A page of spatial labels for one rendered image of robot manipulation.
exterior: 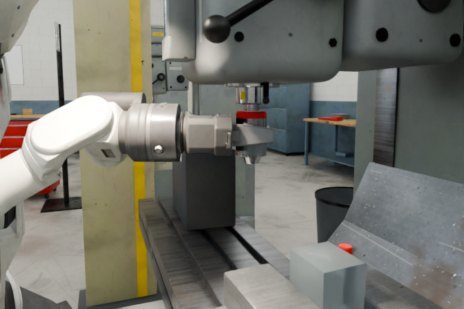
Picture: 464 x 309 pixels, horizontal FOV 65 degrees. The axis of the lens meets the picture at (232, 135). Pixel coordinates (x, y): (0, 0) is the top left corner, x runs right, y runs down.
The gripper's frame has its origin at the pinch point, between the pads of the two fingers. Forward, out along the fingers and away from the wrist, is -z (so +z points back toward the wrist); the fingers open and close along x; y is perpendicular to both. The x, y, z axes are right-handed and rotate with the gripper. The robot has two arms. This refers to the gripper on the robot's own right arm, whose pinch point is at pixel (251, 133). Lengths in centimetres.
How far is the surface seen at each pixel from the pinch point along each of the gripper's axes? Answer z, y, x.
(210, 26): 5.8, -12.8, -16.2
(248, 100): 0.7, -5.0, -2.3
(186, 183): 12.4, 14.2, 26.2
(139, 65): 54, -23, 163
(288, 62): -3.7, -9.9, -9.2
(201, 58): 7.1, -10.4, -7.4
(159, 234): 18.4, 25.6, 24.6
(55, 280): 121, 125, 191
